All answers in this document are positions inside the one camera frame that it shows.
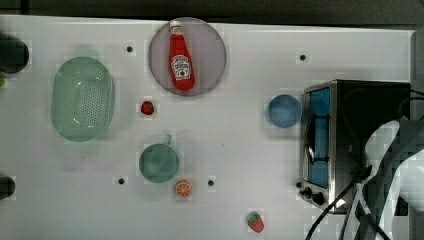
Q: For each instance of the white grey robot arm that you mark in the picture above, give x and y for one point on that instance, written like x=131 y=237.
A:
x=394 y=159

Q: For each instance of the black toaster oven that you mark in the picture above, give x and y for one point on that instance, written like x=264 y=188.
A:
x=338 y=117

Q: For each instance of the red plush ketchup bottle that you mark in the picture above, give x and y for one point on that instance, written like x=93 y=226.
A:
x=180 y=62

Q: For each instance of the grey round plate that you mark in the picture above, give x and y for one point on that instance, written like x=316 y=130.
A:
x=207 y=50

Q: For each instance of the blue plastic cup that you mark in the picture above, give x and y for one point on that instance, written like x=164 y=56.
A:
x=284 y=111

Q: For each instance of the plush orange slice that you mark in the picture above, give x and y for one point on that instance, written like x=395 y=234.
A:
x=183 y=189

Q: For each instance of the pink red plush strawberry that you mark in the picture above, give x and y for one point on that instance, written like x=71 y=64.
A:
x=255 y=222

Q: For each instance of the green plastic colander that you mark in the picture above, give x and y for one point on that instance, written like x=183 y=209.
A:
x=82 y=99

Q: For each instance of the black round pot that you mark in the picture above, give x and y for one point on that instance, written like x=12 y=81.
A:
x=14 y=54

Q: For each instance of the black cup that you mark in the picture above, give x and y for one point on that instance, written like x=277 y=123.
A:
x=7 y=187

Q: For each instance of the green cup with handle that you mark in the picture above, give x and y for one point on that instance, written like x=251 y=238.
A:
x=159 y=163

